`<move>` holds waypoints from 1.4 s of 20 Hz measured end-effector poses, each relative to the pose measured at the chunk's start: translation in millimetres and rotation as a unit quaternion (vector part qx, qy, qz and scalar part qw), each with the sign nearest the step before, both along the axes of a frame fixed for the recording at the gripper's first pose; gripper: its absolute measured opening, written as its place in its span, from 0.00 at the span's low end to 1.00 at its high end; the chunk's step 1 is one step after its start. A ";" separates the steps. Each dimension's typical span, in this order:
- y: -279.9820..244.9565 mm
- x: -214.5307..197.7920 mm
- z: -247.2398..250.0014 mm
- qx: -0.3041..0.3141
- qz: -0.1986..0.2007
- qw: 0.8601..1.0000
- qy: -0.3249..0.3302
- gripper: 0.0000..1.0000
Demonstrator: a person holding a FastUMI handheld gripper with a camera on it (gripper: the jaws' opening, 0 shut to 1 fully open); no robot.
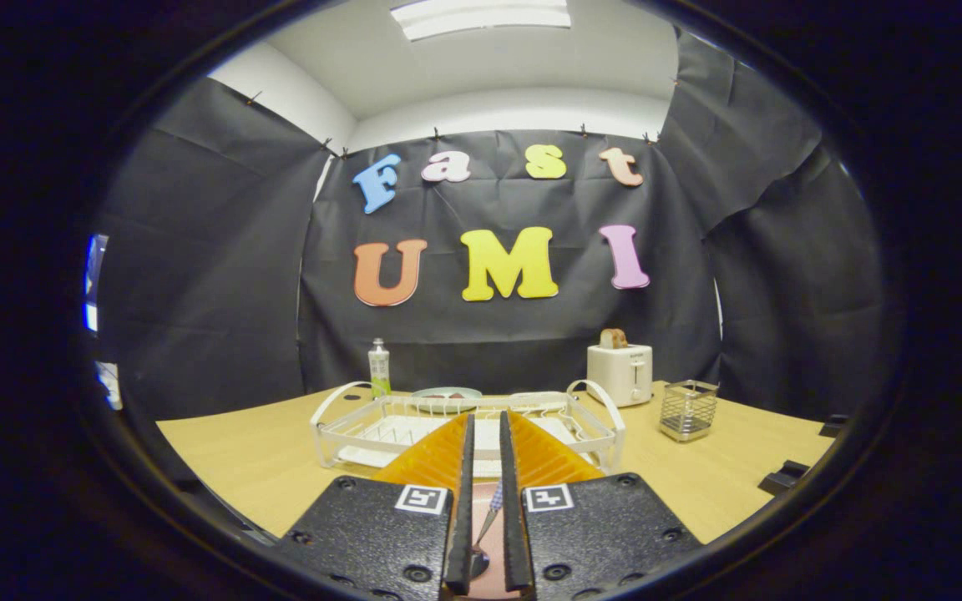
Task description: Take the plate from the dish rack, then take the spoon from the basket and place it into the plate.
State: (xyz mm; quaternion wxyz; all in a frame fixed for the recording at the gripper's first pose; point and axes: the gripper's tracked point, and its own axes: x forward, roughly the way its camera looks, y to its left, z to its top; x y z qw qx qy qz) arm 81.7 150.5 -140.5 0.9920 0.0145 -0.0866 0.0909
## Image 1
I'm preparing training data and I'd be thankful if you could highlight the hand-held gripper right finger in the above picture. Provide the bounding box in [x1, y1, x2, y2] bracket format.
[498, 409, 703, 601]

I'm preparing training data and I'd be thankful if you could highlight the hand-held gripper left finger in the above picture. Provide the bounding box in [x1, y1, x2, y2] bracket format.
[276, 411, 476, 601]

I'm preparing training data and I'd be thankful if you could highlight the pink plate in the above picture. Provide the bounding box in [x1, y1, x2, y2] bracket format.
[468, 477, 509, 600]

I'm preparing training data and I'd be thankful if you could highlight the blue checked handle spoon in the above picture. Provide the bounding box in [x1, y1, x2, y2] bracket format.
[468, 480, 505, 581]

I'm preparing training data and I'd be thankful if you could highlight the white wire dish rack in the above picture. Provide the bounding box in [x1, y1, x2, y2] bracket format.
[310, 380, 626, 478]

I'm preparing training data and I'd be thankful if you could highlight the metal wire basket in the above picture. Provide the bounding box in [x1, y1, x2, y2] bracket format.
[658, 380, 720, 443]

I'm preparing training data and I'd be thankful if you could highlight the green liquid soap bottle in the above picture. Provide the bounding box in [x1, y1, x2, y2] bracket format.
[367, 338, 392, 399]

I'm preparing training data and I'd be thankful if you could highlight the white toaster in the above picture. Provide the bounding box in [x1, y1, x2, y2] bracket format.
[586, 343, 654, 408]

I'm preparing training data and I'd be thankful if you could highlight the black backdrop cloth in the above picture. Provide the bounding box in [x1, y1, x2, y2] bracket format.
[89, 25, 883, 422]

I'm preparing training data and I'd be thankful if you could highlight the ceiling light panel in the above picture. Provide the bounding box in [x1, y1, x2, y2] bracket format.
[389, 0, 572, 41]

